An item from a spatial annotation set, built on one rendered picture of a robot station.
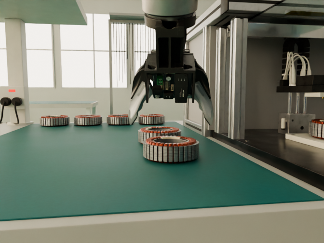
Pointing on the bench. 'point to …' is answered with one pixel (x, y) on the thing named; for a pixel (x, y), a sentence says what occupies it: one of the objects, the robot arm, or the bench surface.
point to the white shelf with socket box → (20, 57)
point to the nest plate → (307, 139)
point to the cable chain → (303, 46)
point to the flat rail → (285, 31)
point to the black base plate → (281, 154)
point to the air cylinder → (295, 123)
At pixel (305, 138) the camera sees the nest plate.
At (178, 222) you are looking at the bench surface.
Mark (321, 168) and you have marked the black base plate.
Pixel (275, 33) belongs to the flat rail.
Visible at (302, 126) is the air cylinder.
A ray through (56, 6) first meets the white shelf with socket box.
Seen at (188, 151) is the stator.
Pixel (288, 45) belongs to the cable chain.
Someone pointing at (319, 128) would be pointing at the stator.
